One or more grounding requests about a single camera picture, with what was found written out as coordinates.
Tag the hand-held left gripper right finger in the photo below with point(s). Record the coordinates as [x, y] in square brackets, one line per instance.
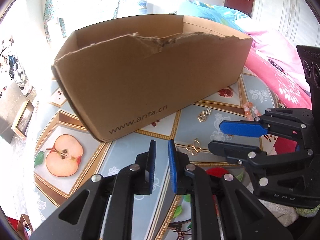
[172, 165]

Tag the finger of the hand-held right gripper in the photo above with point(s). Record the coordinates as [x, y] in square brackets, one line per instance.
[225, 148]
[240, 128]

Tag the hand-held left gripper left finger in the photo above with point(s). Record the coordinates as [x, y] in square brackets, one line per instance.
[152, 165]

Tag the gold knot charm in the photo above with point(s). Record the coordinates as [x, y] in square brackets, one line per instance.
[193, 148]

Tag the brown cardboard box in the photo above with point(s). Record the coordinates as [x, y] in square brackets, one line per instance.
[150, 80]

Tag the fruit printed tablecloth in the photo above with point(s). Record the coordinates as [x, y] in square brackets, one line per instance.
[120, 155]

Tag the white fluffy towel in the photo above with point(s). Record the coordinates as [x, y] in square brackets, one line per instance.
[275, 212]

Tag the gold abacus charm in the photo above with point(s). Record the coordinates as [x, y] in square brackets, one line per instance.
[208, 110]

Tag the green cloth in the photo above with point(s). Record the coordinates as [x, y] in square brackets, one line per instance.
[308, 211]

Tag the round gold charm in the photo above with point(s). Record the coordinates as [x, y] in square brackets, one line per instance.
[201, 117]

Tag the pink floral blanket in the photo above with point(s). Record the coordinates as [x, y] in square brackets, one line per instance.
[275, 62]

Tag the blue patterned quilt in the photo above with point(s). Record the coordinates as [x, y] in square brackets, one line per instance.
[212, 12]

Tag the white panelled door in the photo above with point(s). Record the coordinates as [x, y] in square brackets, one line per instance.
[282, 10]

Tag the grey cabinet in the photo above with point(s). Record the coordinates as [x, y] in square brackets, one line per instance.
[7, 110]

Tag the blue water bottle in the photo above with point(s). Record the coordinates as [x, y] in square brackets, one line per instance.
[143, 6]

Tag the white board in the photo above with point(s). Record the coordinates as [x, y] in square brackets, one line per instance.
[53, 28]

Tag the wheelchair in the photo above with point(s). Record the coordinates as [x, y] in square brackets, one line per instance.
[13, 65]

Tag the wooden picture frame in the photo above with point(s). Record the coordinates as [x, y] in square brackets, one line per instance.
[22, 118]

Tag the teal floral wall cloth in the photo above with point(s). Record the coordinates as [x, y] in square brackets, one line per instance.
[52, 2]

